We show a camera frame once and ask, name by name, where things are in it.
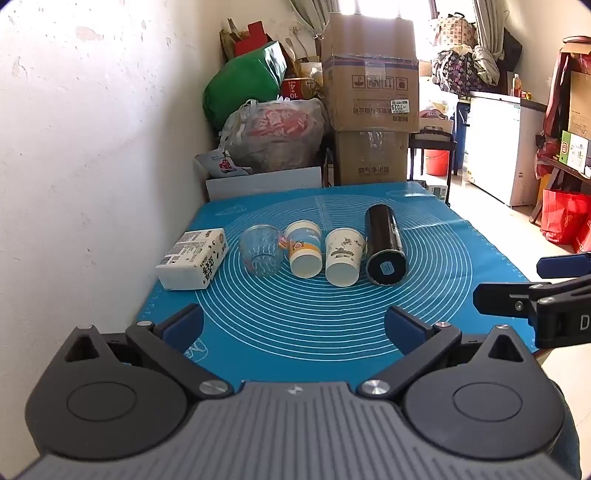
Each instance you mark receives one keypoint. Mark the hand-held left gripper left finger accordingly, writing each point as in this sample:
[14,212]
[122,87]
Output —
[183,326]

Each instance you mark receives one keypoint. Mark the grey curtain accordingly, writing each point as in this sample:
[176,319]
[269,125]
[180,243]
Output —
[489,23]

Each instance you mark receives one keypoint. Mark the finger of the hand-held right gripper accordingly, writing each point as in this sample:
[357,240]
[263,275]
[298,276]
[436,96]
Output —
[503,297]
[563,266]

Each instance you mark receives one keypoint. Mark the blue silicone baking mat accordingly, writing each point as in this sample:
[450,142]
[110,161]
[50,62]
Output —
[323,318]

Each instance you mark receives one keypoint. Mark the red gift box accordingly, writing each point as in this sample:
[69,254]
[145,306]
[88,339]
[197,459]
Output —
[251,39]

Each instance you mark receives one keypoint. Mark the floral fabric bag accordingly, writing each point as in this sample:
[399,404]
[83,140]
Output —
[455,71]

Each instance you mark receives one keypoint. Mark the black stool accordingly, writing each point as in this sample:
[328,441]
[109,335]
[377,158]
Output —
[434,138]

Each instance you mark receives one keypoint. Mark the printed white carton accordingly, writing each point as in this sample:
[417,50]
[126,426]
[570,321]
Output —
[436,121]

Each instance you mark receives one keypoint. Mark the large red shopping bag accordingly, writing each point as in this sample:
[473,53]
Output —
[561,214]

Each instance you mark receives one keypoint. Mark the clear plastic bag red contents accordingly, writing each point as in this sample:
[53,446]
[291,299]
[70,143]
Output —
[277,134]

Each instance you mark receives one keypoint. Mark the white flat box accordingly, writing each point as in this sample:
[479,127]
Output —
[263,183]

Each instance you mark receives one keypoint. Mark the red bucket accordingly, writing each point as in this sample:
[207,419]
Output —
[437,162]

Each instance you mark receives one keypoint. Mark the person's leg in jeans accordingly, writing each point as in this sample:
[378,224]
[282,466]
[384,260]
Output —
[567,429]

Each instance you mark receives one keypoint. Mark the clear plastic cup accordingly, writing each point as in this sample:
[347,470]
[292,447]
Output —
[262,251]

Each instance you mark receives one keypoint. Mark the large cardboard box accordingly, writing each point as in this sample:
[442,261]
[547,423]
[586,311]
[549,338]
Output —
[369,74]

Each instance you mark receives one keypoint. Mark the white milk carton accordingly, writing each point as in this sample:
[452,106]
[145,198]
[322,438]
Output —
[191,258]

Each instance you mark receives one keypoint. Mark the white paper cup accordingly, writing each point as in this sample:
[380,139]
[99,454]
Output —
[344,258]

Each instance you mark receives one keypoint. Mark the green white box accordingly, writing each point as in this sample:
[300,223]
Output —
[574,151]

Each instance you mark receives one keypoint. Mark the red hanging cloth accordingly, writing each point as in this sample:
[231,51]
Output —
[554,106]

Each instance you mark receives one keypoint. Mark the black thermos bottle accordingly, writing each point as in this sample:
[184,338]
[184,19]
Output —
[384,240]

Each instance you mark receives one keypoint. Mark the red printed carton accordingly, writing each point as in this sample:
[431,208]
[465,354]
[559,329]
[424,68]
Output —
[299,87]

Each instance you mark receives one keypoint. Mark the small white printed bag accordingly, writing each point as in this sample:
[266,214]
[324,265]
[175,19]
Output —
[220,164]

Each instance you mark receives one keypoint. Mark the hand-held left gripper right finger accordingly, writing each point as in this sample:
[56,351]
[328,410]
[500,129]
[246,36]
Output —
[406,330]

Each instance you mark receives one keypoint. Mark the blue orange printed paper cup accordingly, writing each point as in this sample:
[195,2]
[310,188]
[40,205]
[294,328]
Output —
[304,251]

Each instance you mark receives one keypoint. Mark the small red shopping bag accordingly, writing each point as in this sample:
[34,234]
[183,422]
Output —
[584,240]

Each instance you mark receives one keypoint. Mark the checkered bag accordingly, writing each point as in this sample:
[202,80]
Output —
[455,30]

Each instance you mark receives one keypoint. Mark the white chest freezer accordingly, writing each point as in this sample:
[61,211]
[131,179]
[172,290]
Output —
[501,143]

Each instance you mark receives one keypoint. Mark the green bag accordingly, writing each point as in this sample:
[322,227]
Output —
[240,83]

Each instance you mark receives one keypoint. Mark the small cardboard box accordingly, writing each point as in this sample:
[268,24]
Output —
[371,157]

